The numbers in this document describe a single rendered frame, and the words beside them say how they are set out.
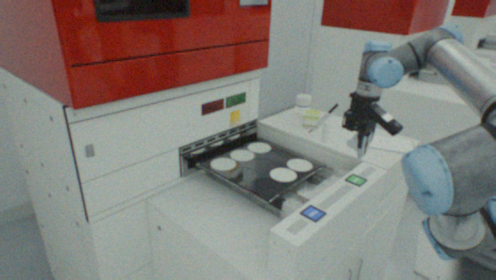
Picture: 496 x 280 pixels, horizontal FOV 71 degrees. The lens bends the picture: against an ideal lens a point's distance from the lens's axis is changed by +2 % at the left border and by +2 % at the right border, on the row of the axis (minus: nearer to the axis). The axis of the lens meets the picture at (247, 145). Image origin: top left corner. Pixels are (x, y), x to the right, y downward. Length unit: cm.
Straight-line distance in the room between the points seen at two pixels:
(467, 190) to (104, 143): 95
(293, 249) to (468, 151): 47
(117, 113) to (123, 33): 25
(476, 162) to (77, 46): 89
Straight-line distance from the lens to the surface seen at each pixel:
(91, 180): 118
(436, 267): 120
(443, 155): 63
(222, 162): 136
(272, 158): 141
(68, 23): 99
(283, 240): 92
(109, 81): 105
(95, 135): 113
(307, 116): 154
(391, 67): 93
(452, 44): 92
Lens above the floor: 155
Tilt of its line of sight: 26 degrees down
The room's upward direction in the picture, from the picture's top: 2 degrees clockwise
